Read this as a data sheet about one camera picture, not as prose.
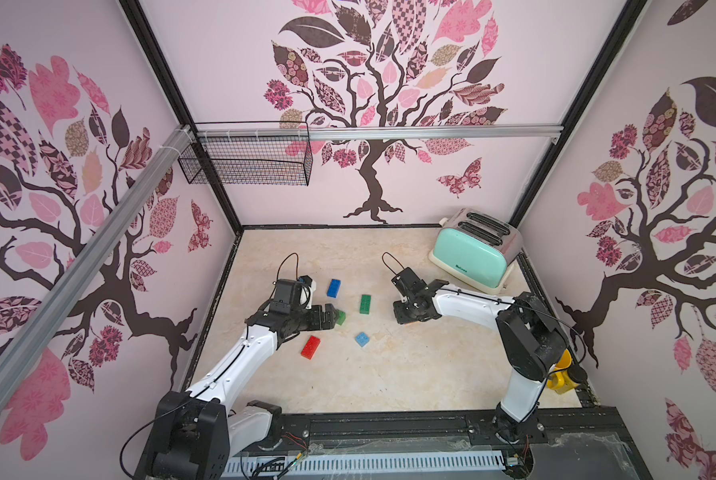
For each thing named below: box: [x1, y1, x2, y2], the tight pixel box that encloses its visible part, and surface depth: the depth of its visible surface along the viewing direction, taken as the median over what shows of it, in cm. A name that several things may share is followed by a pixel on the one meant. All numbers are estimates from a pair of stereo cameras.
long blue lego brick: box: [326, 278, 341, 298], surface depth 102 cm
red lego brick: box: [300, 335, 321, 360], surface depth 89 cm
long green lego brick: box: [359, 294, 372, 315], surface depth 99 cm
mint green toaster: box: [428, 208, 524, 294], surface depth 97 cm
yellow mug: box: [547, 348, 579, 395], surface depth 77 cm
